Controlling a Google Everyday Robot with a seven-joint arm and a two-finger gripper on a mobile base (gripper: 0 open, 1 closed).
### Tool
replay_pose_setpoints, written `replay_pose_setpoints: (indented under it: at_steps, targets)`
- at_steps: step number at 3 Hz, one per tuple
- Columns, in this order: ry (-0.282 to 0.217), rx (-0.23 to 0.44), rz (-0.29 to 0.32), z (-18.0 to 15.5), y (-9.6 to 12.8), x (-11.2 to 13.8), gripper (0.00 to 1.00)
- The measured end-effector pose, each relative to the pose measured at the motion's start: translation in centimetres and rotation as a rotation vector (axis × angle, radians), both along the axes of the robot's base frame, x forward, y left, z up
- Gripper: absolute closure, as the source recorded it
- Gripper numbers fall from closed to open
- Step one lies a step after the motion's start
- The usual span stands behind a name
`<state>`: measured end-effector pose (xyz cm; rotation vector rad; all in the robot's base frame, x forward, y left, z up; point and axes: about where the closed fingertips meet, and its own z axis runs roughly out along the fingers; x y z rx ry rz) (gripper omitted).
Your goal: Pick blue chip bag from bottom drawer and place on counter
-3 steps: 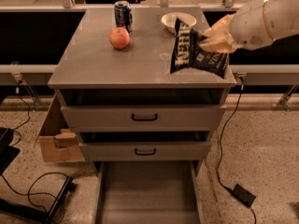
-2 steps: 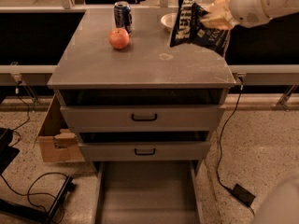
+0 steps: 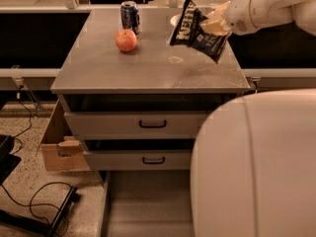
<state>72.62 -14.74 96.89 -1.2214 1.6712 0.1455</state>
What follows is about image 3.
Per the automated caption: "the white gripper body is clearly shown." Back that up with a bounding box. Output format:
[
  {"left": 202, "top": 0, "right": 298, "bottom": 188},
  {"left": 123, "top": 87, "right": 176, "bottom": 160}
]
[{"left": 224, "top": 0, "right": 259, "bottom": 36}]

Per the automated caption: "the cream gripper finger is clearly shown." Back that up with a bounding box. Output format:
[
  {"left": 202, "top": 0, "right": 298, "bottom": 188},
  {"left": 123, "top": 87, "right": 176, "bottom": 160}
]
[
  {"left": 199, "top": 17, "right": 231, "bottom": 36},
  {"left": 206, "top": 1, "right": 230, "bottom": 19}
]

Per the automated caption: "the blue chip bag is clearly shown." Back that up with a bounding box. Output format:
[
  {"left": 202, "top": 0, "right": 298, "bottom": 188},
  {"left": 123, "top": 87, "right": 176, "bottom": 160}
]
[{"left": 170, "top": 0, "right": 228, "bottom": 63}]

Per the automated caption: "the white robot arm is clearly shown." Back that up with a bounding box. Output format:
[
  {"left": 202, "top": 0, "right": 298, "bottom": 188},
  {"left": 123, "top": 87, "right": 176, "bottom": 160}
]
[{"left": 191, "top": 0, "right": 316, "bottom": 237}]

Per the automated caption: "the grey drawer cabinet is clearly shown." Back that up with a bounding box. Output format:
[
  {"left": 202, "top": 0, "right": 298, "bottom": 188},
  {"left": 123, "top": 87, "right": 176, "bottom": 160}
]
[{"left": 49, "top": 7, "right": 251, "bottom": 173}]

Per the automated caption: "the grey top drawer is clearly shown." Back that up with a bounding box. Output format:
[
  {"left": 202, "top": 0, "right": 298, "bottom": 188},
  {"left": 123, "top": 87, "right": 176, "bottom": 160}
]
[{"left": 64, "top": 112, "right": 207, "bottom": 140}]

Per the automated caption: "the grey drawer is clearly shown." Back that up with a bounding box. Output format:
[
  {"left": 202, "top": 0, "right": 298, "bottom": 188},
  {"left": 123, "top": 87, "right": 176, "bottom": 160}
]
[
  {"left": 84, "top": 150, "right": 192, "bottom": 171},
  {"left": 97, "top": 170, "right": 195, "bottom": 237},
  {"left": 64, "top": 112, "right": 207, "bottom": 140}
]

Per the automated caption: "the grey middle drawer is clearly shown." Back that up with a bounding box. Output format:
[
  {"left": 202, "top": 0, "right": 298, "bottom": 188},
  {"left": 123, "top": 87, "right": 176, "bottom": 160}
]
[{"left": 84, "top": 150, "right": 192, "bottom": 171}]

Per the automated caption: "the grey bottom drawer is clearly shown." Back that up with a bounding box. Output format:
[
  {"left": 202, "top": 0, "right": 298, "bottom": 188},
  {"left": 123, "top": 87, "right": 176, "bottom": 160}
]
[{"left": 97, "top": 170, "right": 195, "bottom": 237}]

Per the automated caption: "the white bowl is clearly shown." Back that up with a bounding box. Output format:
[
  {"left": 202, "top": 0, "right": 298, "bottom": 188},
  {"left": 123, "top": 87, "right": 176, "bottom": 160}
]
[{"left": 170, "top": 14, "right": 181, "bottom": 27}]

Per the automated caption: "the blue soda can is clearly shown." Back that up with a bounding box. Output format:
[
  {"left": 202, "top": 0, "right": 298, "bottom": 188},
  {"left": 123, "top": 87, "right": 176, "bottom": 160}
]
[{"left": 120, "top": 1, "right": 140, "bottom": 36}]

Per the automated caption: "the red apple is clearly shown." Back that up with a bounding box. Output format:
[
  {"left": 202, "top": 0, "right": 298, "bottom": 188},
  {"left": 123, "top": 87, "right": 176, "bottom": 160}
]
[{"left": 115, "top": 30, "right": 137, "bottom": 52}]

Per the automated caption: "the brown cardboard box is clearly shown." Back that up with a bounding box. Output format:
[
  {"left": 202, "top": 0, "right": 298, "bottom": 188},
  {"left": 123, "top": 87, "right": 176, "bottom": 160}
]
[{"left": 39, "top": 102, "right": 89, "bottom": 172}]

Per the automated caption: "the black stand base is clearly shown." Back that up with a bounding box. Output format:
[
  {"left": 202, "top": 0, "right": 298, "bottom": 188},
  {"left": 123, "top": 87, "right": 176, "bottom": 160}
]
[{"left": 0, "top": 185, "right": 79, "bottom": 237}]

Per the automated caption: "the black floor cable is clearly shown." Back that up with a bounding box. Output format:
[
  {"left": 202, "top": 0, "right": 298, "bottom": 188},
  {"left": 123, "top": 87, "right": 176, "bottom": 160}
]
[{"left": 0, "top": 181, "right": 73, "bottom": 237}]

